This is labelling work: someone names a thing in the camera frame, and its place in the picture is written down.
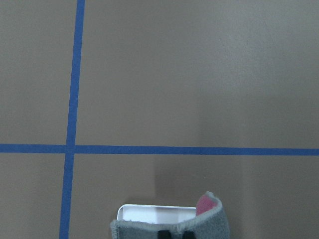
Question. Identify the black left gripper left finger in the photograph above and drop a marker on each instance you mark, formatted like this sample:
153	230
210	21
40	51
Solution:
163	234

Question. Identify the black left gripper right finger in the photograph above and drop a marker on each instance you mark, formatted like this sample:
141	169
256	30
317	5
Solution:
188	235

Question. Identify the grey microfibre cloth pink underside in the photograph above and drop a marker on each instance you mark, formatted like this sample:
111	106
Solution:
210	222

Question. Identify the white rectangular tray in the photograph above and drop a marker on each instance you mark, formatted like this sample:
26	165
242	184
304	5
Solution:
155	214

